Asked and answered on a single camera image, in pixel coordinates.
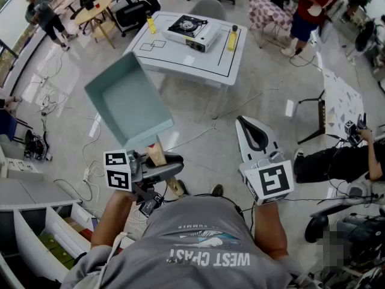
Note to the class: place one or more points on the yellow oil bottle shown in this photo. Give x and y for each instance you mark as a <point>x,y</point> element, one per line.
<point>232,39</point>
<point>151,23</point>

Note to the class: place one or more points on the pink checkered tablecloth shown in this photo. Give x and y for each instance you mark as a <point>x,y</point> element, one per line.
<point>269,14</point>

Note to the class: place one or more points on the person's grey printed t-shirt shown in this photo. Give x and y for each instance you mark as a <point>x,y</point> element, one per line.
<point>195,251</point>

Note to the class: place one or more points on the white shelf unit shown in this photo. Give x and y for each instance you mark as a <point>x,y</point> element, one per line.
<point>30,239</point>

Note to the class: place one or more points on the person's right forearm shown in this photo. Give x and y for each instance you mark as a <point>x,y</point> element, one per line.
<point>270,230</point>

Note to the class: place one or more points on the small red cup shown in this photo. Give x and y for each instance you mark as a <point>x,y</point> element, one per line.
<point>97,4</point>

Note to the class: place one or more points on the person's left forearm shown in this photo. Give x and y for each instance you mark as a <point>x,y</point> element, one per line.
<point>111,218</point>

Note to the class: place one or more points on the speckled white table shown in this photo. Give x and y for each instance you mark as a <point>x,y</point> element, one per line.
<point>343,101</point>

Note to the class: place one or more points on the white portable gas stove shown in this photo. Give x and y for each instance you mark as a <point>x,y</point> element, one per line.
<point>198,35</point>

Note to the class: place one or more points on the black camera box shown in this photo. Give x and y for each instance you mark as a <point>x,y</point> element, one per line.
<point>149,205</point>

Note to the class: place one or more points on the pale green square pan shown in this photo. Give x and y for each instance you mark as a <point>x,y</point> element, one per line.
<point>129,104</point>

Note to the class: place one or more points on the person's black shoe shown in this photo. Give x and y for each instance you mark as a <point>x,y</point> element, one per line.
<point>217,190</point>

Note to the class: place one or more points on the black and red floor device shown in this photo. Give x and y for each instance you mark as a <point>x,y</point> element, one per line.
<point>36,146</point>

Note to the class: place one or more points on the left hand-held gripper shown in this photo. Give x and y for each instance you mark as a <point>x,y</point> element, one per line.
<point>118,170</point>

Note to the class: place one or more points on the white power strip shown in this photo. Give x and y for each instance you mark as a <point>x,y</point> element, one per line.
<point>86,175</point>

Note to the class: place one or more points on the black office chair base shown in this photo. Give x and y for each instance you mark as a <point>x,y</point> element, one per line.
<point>319,224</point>

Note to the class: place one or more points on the white table with black lines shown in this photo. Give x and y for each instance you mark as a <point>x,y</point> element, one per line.
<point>180,57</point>

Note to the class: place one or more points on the black suitcase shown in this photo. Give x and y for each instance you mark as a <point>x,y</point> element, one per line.
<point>132,15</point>

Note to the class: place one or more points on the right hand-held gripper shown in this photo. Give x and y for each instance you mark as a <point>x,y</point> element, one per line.
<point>270,181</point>

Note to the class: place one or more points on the round wooden table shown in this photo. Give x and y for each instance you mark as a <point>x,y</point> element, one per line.
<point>96,15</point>

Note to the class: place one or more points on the blue chair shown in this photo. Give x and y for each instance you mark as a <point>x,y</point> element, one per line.
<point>7,125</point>

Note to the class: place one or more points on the grey upholstered chair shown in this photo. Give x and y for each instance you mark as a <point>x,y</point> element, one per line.
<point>207,9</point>

